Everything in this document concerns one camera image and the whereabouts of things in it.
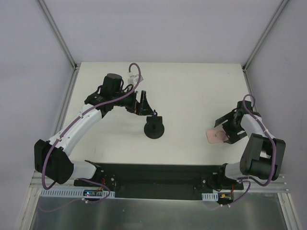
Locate black phone pink case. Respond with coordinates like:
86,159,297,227
206,129,228,144

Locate black phone stand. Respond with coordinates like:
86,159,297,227
144,110,165,139

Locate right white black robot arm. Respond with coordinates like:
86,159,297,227
214,101,286,189

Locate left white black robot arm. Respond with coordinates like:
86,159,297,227
34,73,154,189

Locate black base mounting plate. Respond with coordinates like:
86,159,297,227
74,163,244,200

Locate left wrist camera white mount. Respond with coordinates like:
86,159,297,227
128,72,143,87

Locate right aluminium frame post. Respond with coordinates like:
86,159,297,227
242,0,291,71

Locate aluminium frame post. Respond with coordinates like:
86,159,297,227
242,0,291,71
37,0,80,70

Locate right white cable duct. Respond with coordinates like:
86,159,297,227
201,191,234,202

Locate white cable duct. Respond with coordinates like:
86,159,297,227
201,191,234,202
40,188,115,199

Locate left aluminium frame post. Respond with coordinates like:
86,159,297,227
37,0,80,70

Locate left white cable duct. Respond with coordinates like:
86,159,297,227
40,188,115,199

